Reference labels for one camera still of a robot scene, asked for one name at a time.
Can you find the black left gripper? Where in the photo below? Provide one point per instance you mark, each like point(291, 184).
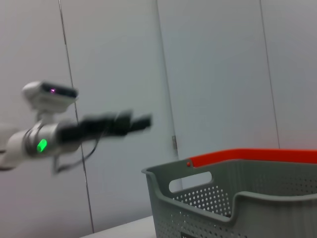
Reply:
point(84, 129)

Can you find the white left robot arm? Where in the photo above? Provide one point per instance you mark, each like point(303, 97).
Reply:
point(19, 146)

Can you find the grey-green perforated storage basket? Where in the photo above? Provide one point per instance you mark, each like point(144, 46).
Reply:
point(223, 210)

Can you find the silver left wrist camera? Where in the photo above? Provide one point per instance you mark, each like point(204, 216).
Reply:
point(49, 96)

